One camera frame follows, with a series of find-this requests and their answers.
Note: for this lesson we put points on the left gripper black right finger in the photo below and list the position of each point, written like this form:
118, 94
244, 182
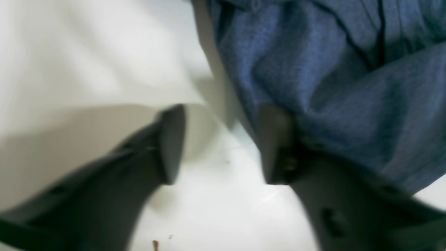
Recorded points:
349, 208

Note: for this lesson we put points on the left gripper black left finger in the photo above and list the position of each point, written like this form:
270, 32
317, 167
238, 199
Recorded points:
96, 208

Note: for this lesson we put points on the dark blue printed T-shirt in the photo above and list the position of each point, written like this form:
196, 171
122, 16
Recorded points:
366, 78

